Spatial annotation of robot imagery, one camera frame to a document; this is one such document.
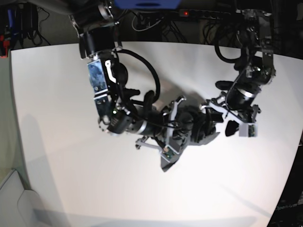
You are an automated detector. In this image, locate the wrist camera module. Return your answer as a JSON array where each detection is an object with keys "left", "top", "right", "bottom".
[
  {"left": 160, "top": 146, "right": 180, "bottom": 163},
  {"left": 239, "top": 123, "right": 258, "bottom": 138}
]

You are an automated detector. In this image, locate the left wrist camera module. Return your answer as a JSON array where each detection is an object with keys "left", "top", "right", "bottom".
[{"left": 239, "top": 123, "right": 258, "bottom": 138}]

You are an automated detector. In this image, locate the black power strip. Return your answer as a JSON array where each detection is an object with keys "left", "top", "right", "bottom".
[{"left": 179, "top": 9, "right": 231, "bottom": 19}]

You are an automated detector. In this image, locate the red black object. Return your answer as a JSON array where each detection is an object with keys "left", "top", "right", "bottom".
[{"left": 0, "top": 35, "right": 10, "bottom": 58}]

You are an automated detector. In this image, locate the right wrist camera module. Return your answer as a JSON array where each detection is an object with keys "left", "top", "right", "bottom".
[{"left": 160, "top": 146, "right": 180, "bottom": 163}]

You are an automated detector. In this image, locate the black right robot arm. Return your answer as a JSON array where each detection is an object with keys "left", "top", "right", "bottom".
[{"left": 70, "top": 0, "right": 185, "bottom": 164}]

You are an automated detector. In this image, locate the dark grey t-shirt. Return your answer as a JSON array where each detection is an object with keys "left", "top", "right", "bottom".
[{"left": 160, "top": 105, "right": 220, "bottom": 172}]

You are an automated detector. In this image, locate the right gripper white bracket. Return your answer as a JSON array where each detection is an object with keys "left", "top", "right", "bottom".
[{"left": 135, "top": 96, "right": 189, "bottom": 163}]

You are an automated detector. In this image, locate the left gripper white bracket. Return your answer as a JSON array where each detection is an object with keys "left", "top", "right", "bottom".
[{"left": 201, "top": 92, "right": 261, "bottom": 137}]

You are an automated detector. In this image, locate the blue box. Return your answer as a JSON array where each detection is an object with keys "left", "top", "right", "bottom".
[{"left": 114, "top": 0, "right": 181, "bottom": 9}]

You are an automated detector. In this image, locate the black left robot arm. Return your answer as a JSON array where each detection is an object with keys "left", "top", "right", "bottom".
[{"left": 206, "top": 8, "right": 276, "bottom": 137}]

